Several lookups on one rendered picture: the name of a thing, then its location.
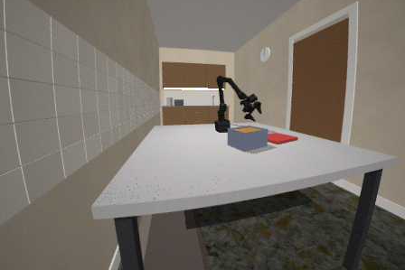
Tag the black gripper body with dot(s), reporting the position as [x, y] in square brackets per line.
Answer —
[252, 107]

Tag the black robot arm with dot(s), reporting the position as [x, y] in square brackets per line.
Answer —
[240, 94]

